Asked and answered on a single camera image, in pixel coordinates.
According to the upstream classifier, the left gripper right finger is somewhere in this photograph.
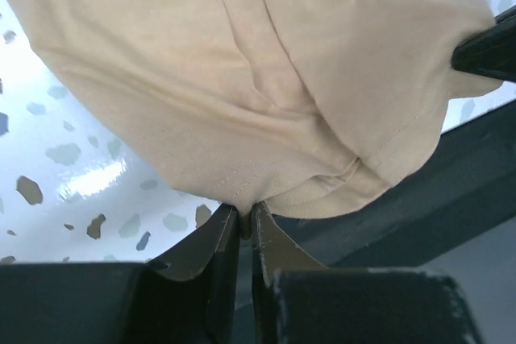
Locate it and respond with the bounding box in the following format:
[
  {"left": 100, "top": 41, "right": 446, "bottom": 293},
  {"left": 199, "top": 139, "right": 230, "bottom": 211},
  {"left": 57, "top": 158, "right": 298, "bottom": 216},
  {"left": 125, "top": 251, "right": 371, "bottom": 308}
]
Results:
[{"left": 251, "top": 203, "right": 484, "bottom": 344}]

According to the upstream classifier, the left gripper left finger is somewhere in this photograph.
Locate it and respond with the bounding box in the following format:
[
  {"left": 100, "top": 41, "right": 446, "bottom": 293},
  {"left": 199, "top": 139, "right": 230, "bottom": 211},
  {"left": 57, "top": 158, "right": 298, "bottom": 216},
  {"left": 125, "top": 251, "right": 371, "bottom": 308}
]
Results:
[{"left": 1, "top": 205, "right": 239, "bottom": 343}]

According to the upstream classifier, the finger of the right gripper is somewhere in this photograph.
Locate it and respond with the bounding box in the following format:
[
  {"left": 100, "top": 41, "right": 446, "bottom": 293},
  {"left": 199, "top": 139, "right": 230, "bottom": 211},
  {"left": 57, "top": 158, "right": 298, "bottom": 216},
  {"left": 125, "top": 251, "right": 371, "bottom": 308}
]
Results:
[{"left": 451, "top": 6, "right": 516, "bottom": 83}]

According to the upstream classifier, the beige t shirt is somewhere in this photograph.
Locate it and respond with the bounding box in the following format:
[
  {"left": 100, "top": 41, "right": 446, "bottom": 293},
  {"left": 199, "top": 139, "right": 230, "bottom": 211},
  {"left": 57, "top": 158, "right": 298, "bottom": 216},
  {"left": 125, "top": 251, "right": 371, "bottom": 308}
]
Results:
[{"left": 7, "top": 0, "right": 500, "bottom": 218}]

